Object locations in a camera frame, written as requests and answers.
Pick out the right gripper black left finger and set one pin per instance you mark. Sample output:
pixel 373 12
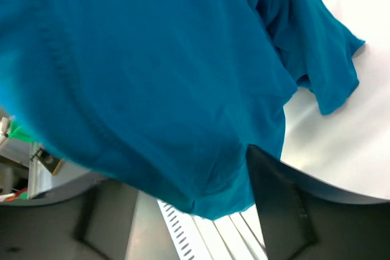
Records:
pixel 93 224

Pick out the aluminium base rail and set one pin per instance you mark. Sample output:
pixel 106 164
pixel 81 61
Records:
pixel 238 236

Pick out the blue t-shirt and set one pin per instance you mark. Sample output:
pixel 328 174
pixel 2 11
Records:
pixel 167 95

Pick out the white slotted cable duct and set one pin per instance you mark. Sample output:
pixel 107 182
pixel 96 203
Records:
pixel 184 234

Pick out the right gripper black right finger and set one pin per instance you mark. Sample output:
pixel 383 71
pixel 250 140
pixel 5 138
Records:
pixel 302 217

